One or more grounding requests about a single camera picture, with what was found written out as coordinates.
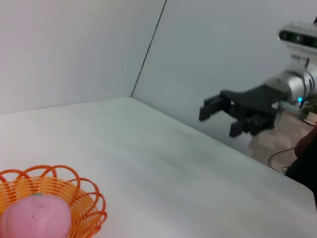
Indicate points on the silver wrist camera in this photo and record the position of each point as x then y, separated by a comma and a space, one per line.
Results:
297, 37

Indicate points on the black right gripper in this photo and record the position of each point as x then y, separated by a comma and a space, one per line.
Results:
255, 101

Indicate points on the person in dark clothes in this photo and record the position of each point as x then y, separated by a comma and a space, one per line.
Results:
307, 161

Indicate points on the pink toy peach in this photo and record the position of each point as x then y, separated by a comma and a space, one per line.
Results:
37, 218

